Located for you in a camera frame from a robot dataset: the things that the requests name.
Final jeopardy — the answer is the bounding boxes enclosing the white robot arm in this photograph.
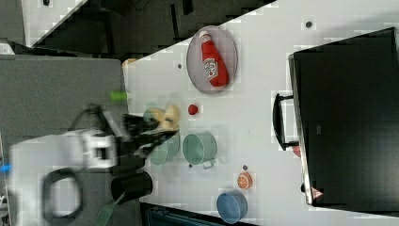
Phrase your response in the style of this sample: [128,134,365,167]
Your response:
[7,107,180,226]

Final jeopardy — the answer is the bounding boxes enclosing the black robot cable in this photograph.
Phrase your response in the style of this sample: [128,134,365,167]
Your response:
[67,103,109,133]

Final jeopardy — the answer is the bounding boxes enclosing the green cup with handle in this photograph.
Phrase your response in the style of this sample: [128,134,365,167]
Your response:
[183,131,217,170]

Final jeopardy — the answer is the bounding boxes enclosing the green toy vegetable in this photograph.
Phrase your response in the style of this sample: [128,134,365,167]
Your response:
[109,91,128,102]

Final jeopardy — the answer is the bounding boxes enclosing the blue plastic cup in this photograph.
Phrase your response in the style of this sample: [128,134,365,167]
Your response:
[216,190,247,224]

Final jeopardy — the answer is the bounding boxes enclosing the orange slice toy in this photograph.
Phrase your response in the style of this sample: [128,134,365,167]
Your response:
[237,171,253,189]

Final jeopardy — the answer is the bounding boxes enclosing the green spatula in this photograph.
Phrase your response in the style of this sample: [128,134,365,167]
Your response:
[95,193,125,226]

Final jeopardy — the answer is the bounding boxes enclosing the yellow toy banana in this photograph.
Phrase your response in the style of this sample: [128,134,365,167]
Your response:
[144,105,181,131]

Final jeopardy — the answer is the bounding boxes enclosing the dark red strawberry toy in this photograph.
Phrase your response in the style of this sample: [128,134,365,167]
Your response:
[188,105,199,115]

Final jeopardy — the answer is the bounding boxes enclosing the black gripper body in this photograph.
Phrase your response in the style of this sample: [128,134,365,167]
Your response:
[108,114,178,175]

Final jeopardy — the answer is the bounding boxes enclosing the pink strawberry toy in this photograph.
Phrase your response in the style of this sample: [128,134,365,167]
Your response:
[293,146,301,157]

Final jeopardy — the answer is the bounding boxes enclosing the red ketchup bottle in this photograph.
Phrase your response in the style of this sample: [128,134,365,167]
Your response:
[199,30,230,87]

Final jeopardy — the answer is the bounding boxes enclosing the green plastic colander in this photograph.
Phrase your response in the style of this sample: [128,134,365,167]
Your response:
[142,102,182,167]

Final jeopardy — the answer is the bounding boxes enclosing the silver toaster oven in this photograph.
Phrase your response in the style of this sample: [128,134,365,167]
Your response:
[273,27,399,217]

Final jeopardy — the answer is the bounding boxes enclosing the grey round plate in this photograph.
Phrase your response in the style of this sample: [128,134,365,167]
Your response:
[186,25,238,94]

